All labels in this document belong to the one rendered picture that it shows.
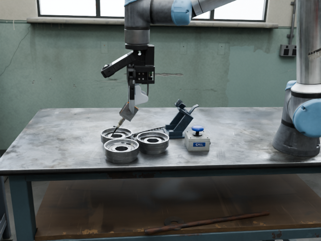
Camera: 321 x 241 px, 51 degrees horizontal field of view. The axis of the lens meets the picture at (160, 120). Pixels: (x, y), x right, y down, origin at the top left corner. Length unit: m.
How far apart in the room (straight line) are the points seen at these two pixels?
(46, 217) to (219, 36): 1.96
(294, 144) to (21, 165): 0.84
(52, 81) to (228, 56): 1.40
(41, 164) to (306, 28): 0.82
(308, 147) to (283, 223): 0.29
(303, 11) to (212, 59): 1.82
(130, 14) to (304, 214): 0.91
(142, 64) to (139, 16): 0.14
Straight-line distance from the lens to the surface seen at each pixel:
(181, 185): 1.40
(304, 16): 0.97
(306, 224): 1.30
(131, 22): 0.99
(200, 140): 1.08
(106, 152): 1.00
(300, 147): 1.15
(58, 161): 1.04
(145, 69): 1.01
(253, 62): 2.85
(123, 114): 1.06
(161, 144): 1.04
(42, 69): 2.72
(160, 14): 0.97
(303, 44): 0.98
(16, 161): 1.08
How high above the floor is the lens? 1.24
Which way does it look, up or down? 19 degrees down
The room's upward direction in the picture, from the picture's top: 2 degrees clockwise
